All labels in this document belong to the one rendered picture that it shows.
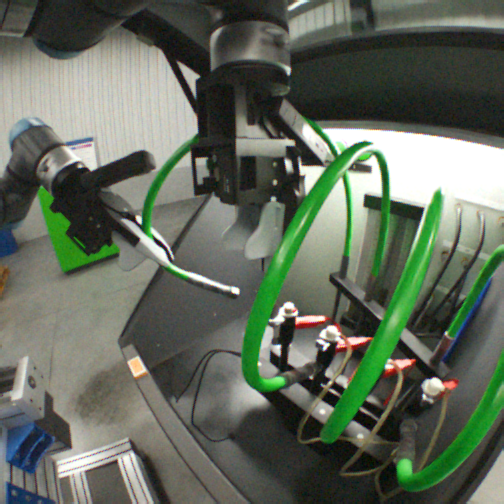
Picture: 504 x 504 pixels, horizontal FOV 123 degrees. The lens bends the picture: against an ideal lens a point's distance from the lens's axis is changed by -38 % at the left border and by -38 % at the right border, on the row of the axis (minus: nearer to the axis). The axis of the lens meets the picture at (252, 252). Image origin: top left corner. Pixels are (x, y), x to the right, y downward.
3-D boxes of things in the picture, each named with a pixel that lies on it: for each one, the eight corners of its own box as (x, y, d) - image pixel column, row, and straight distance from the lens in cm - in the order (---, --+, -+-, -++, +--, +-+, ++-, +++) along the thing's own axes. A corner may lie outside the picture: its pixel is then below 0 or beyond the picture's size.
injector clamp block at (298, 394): (250, 399, 61) (248, 365, 48) (278, 376, 64) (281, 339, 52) (367, 487, 58) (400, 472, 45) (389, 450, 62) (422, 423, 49)
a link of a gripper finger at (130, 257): (151, 287, 35) (108, 246, 37) (174, 259, 33) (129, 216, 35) (143, 294, 32) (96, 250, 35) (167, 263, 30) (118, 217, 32)
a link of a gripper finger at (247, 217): (218, 275, 27) (211, 199, 24) (254, 259, 30) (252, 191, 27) (235, 285, 25) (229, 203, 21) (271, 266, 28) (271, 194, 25)
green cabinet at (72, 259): (112, 241, 454) (96, 172, 433) (122, 256, 373) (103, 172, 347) (64, 258, 454) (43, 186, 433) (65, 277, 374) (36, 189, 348)
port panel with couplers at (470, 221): (411, 315, 57) (453, 174, 47) (414, 307, 60) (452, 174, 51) (461, 337, 59) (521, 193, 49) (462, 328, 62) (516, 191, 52)
